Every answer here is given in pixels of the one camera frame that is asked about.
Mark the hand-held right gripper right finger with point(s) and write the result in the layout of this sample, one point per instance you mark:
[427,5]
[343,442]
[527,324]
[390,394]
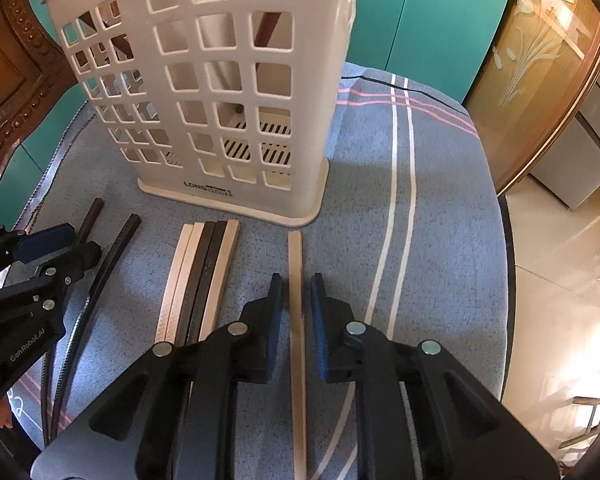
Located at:
[320,330]

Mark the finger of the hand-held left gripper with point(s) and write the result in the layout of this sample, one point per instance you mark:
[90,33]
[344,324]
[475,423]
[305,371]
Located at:
[45,242]
[82,257]

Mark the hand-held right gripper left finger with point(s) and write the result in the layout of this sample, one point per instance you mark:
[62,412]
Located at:
[275,320]

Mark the dark chopstick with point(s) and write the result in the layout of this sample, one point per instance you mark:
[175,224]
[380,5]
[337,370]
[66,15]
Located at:
[91,217]
[208,285]
[197,285]
[120,242]

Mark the beige chopstick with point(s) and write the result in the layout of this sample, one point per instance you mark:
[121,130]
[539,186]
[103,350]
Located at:
[296,285]
[219,282]
[174,285]

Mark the white strip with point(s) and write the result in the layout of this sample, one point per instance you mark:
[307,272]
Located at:
[185,285]

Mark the white plastic utensil basket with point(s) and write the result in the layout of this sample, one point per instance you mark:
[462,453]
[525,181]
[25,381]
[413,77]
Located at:
[260,210]

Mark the carved wooden chair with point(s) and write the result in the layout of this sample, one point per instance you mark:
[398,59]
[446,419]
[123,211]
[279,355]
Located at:
[10,110]

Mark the blue striped cloth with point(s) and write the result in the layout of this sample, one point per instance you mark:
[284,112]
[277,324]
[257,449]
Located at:
[455,260]

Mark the reddish brown chopstick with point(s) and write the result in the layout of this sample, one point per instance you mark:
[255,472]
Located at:
[269,22]

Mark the grey cabinet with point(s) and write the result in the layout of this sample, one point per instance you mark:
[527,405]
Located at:
[580,160]

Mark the wooden framed glass door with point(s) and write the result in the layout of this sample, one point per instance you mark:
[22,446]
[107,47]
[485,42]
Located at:
[530,85]

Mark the teal cabinet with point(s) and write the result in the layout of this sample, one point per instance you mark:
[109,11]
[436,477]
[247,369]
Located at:
[430,20]

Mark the wooden furniture frame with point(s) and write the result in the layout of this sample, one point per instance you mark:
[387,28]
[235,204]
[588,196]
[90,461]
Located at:
[592,402]

